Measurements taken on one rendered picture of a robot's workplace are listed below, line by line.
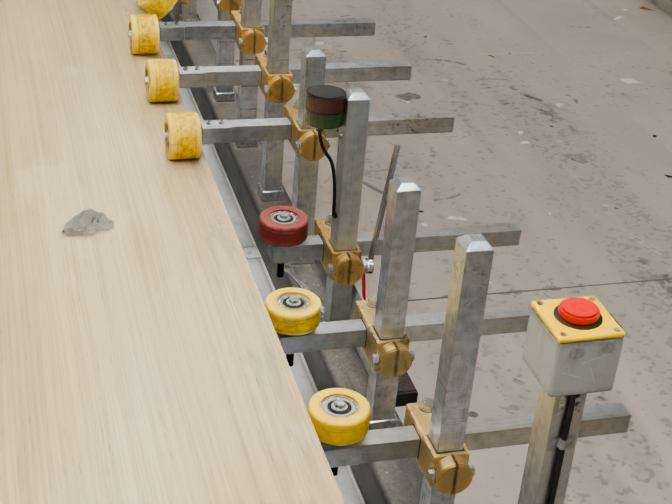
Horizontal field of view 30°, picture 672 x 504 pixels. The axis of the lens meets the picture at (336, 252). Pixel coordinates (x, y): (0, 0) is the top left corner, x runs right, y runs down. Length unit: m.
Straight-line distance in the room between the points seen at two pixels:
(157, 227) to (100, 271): 0.16
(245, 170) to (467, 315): 1.19
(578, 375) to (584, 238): 2.80
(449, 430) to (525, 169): 2.87
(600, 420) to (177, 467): 0.59
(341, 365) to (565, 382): 0.84
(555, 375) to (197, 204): 0.97
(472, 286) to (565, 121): 3.40
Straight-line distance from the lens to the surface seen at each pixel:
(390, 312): 1.78
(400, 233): 1.72
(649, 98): 5.21
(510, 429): 1.70
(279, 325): 1.78
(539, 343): 1.25
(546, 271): 3.81
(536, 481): 1.34
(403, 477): 1.83
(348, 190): 1.96
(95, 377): 1.65
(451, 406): 1.58
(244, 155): 2.69
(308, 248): 2.04
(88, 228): 1.96
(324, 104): 1.87
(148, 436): 1.55
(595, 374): 1.25
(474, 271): 1.48
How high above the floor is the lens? 1.86
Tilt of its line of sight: 30 degrees down
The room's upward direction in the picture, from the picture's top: 5 degrees clockwise
